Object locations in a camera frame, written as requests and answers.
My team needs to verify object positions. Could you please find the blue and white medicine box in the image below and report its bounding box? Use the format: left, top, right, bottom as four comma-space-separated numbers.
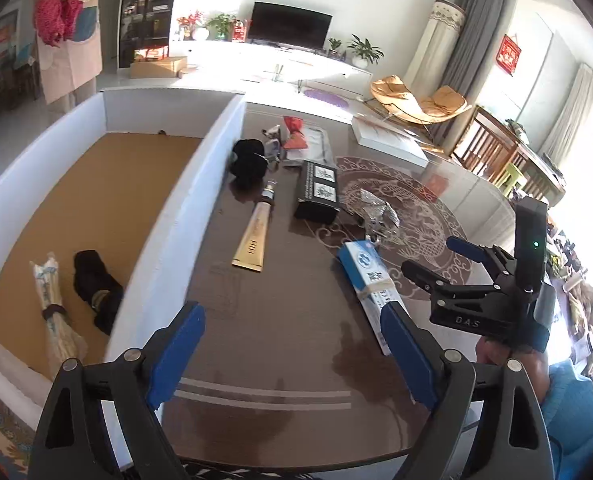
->
337, 239, 413, 357

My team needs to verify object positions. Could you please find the cream bundle with black band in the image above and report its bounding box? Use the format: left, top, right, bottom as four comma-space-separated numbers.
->
29, 251, 90, 382

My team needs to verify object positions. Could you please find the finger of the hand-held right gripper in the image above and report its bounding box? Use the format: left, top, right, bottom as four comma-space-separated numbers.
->
401, 259, 508, 309
445, 236, 517, 282

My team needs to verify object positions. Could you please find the phone case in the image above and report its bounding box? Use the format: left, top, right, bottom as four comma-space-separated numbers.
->
282, 127, 335, 169

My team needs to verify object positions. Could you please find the white flat box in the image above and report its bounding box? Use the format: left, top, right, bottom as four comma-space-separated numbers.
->
351, 114, 429, 169

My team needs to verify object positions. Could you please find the black television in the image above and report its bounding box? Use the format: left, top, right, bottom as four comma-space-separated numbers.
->
249, 1, 334, 51

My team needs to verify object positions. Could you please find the red flower arrangement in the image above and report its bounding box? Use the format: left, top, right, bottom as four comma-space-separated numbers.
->
176, 10, 207, 41

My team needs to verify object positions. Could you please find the wooden side table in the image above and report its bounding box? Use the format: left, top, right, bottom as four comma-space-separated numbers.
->
507, 120, 568, 207

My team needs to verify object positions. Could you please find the black sock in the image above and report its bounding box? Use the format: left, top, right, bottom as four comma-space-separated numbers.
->
73, 250, 124, 336

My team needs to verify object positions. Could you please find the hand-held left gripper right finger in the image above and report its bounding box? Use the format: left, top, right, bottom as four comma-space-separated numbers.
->
381, 302, 555, 480

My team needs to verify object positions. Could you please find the wooden chair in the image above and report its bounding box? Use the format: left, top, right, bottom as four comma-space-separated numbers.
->
451, 106, 520, 181

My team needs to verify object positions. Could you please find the patterned rug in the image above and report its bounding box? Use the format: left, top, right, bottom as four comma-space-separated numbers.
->
0, 380, 38, 480

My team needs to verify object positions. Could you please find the red patterned sleeve cover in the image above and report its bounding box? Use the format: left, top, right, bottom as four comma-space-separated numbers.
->
34, 0, 85, 47

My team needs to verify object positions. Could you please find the white curtain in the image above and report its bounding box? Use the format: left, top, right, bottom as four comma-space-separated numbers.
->
541, 62, 593, 172

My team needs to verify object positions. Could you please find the white storage box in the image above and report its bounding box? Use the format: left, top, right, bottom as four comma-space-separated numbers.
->
0, 87, 247, 471

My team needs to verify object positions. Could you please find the silver foil packet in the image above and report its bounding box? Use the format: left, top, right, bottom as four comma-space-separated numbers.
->
351, 189, 401, 247

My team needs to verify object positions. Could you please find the white television cabinet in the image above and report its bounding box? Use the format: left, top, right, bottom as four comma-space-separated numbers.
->
169, 40, 377, 92

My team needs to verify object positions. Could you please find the gold tube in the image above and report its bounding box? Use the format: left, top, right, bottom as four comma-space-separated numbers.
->
231, 182, 278, 274

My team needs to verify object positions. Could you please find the red snack packet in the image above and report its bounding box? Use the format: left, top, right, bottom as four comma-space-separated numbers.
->
281, 116, 310, 150

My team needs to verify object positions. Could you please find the orange lounge chair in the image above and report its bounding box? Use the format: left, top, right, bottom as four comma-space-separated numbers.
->
370, 75, 473, 126

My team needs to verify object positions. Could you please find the bushy green potted plant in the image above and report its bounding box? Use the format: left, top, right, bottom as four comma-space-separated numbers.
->
206, 12, 237, 41

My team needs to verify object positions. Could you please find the dark display cabinet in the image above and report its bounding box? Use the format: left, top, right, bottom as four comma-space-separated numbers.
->
118, 0, 182, 69

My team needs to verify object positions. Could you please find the covered standing air conditioner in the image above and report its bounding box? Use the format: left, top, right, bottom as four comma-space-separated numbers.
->
404, 0, 468, 92

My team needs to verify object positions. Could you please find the black carton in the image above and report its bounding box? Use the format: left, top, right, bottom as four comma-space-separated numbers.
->
293, 159, 341, 224

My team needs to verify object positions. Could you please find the black cloth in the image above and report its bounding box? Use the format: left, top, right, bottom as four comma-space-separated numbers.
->
229, 138, 270, 192

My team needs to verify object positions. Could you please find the grey curtain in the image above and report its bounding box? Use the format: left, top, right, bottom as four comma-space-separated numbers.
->
429, 0, 508, 117

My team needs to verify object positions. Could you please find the red wall hanging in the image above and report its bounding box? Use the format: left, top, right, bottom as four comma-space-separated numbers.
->
497, 34, 523, 77

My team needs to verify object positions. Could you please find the large potted plant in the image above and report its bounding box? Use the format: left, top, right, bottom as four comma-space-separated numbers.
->
347, 34, 385, 69

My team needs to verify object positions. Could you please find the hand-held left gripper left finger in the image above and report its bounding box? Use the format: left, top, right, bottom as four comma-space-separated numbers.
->
29, 301, 207, 480

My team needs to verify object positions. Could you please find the cardboard box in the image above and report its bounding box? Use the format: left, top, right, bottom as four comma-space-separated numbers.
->
129, 56, 188, 80

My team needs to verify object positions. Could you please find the purple mat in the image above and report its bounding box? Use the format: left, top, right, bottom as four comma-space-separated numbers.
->
304, 87, 350, 109

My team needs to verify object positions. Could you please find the person's right hand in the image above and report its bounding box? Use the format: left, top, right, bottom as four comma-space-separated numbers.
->
475, 337, 551, 402

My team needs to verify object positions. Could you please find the green stool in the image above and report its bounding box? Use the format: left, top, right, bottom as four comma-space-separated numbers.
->
497, 162, 528, 196

